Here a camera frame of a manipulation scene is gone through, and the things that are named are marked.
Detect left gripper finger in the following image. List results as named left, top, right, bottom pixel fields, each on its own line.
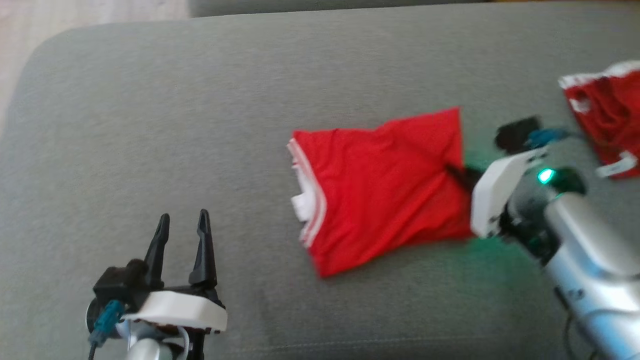
left=144, top=212, right=172, bottom=292
left=188, top=208, right=219, bottom=291

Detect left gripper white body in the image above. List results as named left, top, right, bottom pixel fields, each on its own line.
left=121, top=285, right=229, bottom=335

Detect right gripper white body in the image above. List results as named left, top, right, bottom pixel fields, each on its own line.
left=469, top=147, right=549, bottom=239

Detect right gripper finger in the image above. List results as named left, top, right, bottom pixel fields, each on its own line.
left=451, top=172, right=479, bottom=194
left=443, top=163, right=483, bottom=181

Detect red jersey white trim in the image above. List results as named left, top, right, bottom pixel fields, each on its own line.
left=286, top=106, right=477, bottom=279

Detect red shorts number 23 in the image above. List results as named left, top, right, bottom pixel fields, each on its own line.
left=557, top=60, right=640, bottom=180

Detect large grey sofa ottoman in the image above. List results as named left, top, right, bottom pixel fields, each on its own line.
left=0, top=0, right=640, bottom=360

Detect grey sofa seat cushion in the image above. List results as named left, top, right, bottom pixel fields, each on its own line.
left=187, top=0, right=493, bottom=18

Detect left camera cable teal plug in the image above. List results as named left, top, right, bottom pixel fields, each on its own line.
left=88, top=299, right=126, bottom=360

